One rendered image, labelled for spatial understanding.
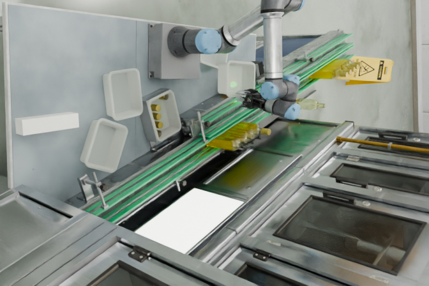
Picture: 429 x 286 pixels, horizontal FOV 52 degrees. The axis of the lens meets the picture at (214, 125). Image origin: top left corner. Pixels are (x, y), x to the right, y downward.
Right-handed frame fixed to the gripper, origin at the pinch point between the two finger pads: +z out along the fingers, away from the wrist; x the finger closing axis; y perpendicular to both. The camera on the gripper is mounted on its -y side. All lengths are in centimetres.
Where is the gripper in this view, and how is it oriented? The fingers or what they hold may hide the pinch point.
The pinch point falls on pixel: (239, 94)
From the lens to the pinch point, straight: 217.5
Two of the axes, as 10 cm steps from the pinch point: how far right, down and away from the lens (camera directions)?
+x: -1.4, 9.6, 2.5
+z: -7.3, -2.7, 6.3
